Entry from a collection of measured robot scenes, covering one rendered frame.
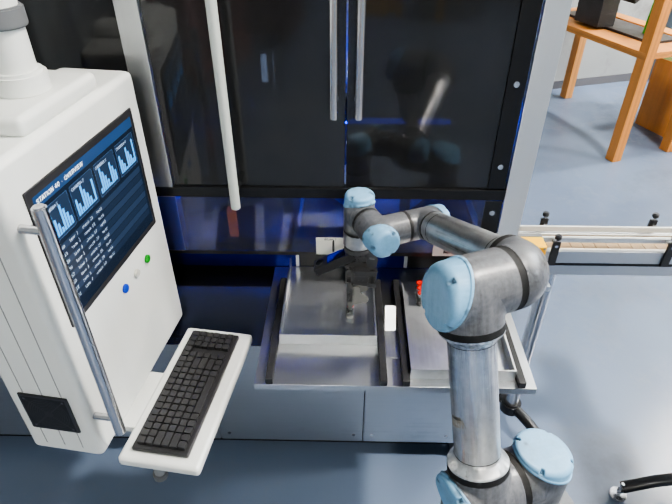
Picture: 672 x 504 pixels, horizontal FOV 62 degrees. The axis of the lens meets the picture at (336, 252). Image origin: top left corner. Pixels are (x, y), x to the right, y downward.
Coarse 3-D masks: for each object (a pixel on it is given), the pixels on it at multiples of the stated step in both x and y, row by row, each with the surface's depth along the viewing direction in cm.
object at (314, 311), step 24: (288, 288) 166; (312, 288) 167; (336, 288) 167; (288, 312) 159; (312, 312) 159; (336, 312) 159; (360, 312) 159; (288, 336) 147; (312, 336) 147; (336, 336) 147; (360, 336) 147
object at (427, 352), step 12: (408, 300) 163; (408, 312) 159; (420, 312) 159; (408, 324) 155; (420, 324) 155; (408, 336) 146; (420, 336) 151; (432, 336) 151; (504, 336) 146; (408, 348) 144; (420, 348) 147; (432, 348) 147; (444, 348) 147; (504, 348) 146; (408, 360) 143; (420, 360) 144; (432, 360) 144; (444, 360) 144; (504, 360) 144; (420, 372) 138; (432, 372) 138; (444, 372) 137; (504, 372) 137; (516, 372) 137
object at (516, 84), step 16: (528, 0) 122; (528, 16) 124; (528, 32) 126; (528, 48) 128; (512, 64) 130; (528, 64) 130; (512, 80) 132; (512, 96) 135; (512, 112) 137; (512, 128) 139; (496, 144) 142; (512, 144) 142; (496, 160) 145; (496, 176) 147; (496, 208) 153; (496, 224) 156
